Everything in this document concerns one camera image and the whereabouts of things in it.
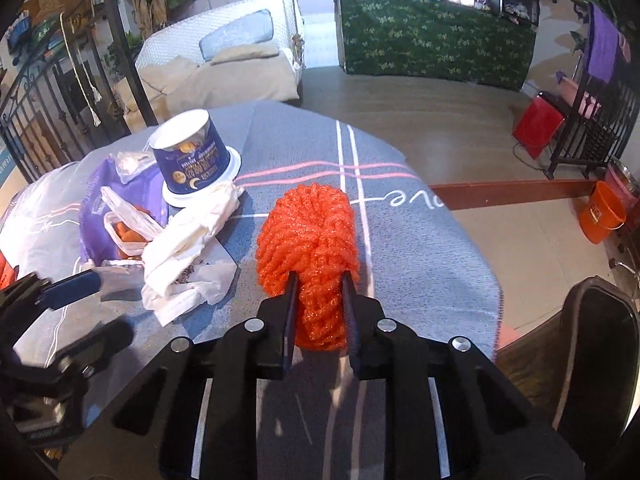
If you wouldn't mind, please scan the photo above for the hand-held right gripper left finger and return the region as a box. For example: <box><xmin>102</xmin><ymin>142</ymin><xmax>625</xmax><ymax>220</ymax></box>
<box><xmin>65</xmin><ymin>271</ymin><xmax>301</xmax><ymax>480</ymax></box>

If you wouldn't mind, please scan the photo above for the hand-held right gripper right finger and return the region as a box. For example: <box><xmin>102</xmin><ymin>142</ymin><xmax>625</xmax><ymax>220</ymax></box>
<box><xmin>342</xmin><ymin>271</ymin><xmax>586</xmax><ymax>480</ymax></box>

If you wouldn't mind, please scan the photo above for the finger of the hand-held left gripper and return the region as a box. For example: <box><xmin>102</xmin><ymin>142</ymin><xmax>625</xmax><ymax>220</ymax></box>
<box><xmin>35</xmin><ymin>268</ymin><xmax>103</xmax><ymax>311</ymax></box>
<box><xmin>15</xmin><ymin>318</ymin><xmax>135</xmax><ymax>367</ymax></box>

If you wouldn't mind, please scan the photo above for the orange foam fruit net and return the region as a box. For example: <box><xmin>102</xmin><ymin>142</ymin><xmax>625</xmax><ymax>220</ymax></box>
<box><xmin>256</xmin><ymin>183</ymin><xmax>357</xmax><ymax>351</ymax></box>

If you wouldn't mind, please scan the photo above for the black trash bin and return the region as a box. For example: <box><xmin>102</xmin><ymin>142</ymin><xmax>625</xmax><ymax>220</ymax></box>
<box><xmin>557</xmin><ymin>276</ymin><xmax>640</xmax><ymax>466</ymax></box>

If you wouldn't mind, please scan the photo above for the purple plastic bag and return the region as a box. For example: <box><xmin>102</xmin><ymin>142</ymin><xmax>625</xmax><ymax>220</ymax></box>
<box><xmin>79</xmin><ymin>152</ymin><xmax>171</xmax><ymax>263</ymax></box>

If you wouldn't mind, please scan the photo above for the white plastic bag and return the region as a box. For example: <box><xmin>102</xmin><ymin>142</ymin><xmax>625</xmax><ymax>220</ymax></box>
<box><xmin>101</xmin><ymin>186</ymin><xmax>166</xmax><ymax>257</ymax></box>

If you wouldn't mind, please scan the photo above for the grey striped tablecloth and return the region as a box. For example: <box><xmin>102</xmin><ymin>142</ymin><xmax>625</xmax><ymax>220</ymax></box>
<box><xmin>0</xmin><ymin>100</ymin><xmax>503</xmax><ymax>480</ymax></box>

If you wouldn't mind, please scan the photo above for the white paper bag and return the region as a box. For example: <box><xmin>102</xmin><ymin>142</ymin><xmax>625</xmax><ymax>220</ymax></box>
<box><xmin>141</xmin><ymin>182</ymin><xmax>246</xmax><ymax>327</ymax></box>

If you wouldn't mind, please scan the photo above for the small clear plastic bag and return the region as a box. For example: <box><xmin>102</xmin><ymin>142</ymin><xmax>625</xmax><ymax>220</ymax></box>
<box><xmin>107</xmin><ymin>150</ymin><xmax>156</xmax><ymax>183</ymax></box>

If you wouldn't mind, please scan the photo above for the purple paper tub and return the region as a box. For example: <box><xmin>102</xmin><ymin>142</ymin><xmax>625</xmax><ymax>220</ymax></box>
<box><xmin>149</xmin><ymin>108</ymin><xmax>242</xmax><ymax>208</ymax></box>

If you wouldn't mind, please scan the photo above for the black metal railing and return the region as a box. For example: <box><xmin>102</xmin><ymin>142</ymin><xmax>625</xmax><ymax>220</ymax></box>
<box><xmin>0</xmin><ymin>0</ymin><xmax>161</xmax><ymax>186</ymax></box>

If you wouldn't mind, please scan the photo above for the beige seat cushion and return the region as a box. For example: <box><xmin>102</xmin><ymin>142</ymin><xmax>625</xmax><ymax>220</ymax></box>
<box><xmin>114</xmin><ymin>55</ymin><xmax>301</xmax><ymax>131</ymax></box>

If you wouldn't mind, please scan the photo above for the small beige pillow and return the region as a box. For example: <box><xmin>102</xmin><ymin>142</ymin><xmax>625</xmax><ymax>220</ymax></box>
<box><xmin>210</xmin><ymin>42</ymin><xmax>281</xmax><ymax>66</ymax></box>

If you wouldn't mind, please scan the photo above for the orange bucket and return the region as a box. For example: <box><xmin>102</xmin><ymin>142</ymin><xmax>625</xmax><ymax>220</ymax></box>
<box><xmin>579</xmin><ymin>181</ymin><xmax>627</xmax><ymax>245</ymax></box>

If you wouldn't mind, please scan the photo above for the red box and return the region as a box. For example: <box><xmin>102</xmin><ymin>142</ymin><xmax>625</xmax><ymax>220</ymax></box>
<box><xmin>512</xmin><ymin>92</ymin><xmax>566</xmax><ymax>161</ymax></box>

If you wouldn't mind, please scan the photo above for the blue pillow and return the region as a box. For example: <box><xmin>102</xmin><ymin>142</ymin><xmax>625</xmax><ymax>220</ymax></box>
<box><xmin>199</xmin><ymin>9</ymin><xmax>275</xmax><ymax>63</ymax></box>

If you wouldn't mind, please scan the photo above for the green patterned counter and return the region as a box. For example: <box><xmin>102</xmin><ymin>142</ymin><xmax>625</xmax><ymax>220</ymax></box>
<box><xmin>334</xmin><ymin>0</ymin><xmax>538</xmax><ymax>92</ymax></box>

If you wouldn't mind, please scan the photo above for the pink bucket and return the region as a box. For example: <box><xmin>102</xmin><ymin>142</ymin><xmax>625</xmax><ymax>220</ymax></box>
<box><xmin>604</xmin><ymin>160</ymin><xmax>640</xmax><ymax>202</ymax></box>

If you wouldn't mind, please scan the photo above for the white swing seat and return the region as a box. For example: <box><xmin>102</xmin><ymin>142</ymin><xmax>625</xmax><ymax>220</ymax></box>
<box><xmin>135</xmin><ymin>0</ymin><xmax>306</xmax><ymax>106</ymax></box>

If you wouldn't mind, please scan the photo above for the metal basin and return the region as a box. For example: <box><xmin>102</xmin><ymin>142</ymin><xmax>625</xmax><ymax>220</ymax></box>
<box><xmin>607</xmin><ymin>156</ymin><xmax>640</xmax><ymax>181</ymax></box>

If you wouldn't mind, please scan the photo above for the black metal rack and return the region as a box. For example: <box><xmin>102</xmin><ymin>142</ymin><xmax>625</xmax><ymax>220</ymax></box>
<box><xmin>547</xmin><ymin>5</ymin><xmax>640</xmax><ymax>181</ymax></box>

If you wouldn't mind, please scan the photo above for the pink basin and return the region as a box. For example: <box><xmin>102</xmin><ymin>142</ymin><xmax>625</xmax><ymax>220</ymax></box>
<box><xmin>555</xmin><ymin>72</ymin><xmax>601</xmax><ymax>116</ymax></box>

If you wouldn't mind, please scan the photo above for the purple towel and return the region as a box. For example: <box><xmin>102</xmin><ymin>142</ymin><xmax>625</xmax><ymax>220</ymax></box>
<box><xmin>585</xmin><ymin>2</ymin><xmax>621</xmax><ymax>83</ymax></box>

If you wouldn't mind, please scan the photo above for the white tassel cord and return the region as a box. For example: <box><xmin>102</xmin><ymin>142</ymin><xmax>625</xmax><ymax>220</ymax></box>
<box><xmin>59</xmin><ymin>10</ymin><xmax>103</xmax><ymax>126</ymax></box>

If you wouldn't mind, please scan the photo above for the swing rope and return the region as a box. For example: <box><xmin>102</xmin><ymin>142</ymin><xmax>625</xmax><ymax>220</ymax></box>
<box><xmin>287</xmin><ymin>0</ymin><xmax>307</xmax><ymax>68</ymax></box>

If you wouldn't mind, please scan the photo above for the black picture frame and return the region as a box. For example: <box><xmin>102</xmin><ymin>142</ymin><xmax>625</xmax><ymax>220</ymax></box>
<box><xmin>499</xmin><ymin>0</ymin><xmax>541</xmax><ymax>27</ymax></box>

